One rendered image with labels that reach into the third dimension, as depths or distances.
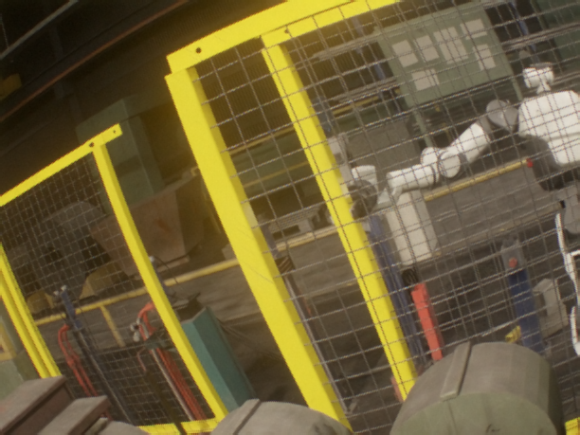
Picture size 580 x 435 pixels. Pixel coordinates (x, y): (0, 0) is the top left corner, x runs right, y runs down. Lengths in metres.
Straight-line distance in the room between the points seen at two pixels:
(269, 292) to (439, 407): 0.69
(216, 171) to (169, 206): 9.32
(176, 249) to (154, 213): 0.61
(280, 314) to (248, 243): 0.15
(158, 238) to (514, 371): 10.23
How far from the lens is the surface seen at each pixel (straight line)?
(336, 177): 1.94
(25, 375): 3.97
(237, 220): 1.48
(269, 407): 1.12
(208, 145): 1.47
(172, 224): 10.88
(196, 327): 4.04
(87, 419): 1.45
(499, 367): 0.95
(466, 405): 0.90
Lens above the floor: 1.68
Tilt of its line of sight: 8 degrees down
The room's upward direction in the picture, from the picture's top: 23 degrees counter-clockwise
